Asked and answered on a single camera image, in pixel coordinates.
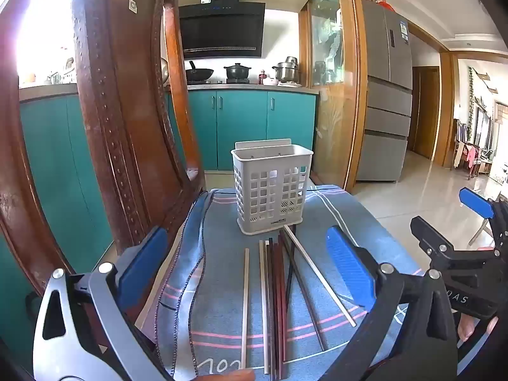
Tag brown wooden door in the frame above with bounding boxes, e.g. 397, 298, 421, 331
411, 65, 441, 159

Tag beige chopstick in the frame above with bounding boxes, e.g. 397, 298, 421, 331
240, 248, 251, 370

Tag silver refrigerator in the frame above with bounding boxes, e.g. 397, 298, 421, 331
355, 0, 413, 183

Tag black cooking pot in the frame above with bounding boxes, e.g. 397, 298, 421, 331
223, 63, 250, 81

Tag carved wooden chair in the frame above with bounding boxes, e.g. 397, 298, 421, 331
0, 0, 207, 302

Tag person's left hand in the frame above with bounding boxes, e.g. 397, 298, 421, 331
196, 368, 256, 381

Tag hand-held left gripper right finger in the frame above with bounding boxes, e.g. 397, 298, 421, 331
321, 225, 458, 381

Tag blue plaid cloth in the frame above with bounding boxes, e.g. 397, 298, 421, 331
137, 184, 423, 381

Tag grey kitchen countertop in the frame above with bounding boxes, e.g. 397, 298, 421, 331
18, 80, 320, 102

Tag wooden framed glass door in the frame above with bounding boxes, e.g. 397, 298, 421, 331
299, 0, 368, 191

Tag black wok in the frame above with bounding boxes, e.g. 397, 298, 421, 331
186, 60, 215, 84

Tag dark grey chopstick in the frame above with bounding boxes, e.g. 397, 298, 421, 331
279, 232, 328, 352

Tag dark brown chopstick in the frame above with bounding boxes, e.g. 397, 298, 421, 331
265, 239, 279, 379

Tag cream chopstick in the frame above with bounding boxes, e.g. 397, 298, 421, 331
283, 225, 358, 328

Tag distant wooden furniture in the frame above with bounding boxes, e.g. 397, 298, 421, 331
452, 119, 493, 179

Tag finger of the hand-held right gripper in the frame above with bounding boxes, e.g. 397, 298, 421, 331
410, 216, 501, 273
458, 186, 508, 247

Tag red-brown chopstick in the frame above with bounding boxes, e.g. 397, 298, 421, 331
278, 234, 289, 363
272, 237, 285, 380

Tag grey plastic utensil basket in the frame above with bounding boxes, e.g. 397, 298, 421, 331
231, 139, 314, 236

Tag teal lower kitchen cabinets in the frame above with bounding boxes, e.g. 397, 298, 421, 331
0, 89, 319, 366

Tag green wall vine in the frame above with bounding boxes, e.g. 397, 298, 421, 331
467, 67, 477, 144

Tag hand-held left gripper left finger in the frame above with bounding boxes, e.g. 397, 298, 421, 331
32, 225, 175, 381

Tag white chopstick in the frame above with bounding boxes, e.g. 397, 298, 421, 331
259, 240, 271, 374

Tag stainless steel pot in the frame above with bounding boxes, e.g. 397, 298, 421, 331
272, 56, 301, 84

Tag person's right hand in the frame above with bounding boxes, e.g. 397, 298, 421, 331
456, 313, 500, 343

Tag thin black chopstick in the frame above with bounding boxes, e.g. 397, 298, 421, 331
285, 224, 299, 307

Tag black range hood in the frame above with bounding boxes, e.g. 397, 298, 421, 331
178, 0, 266, 59

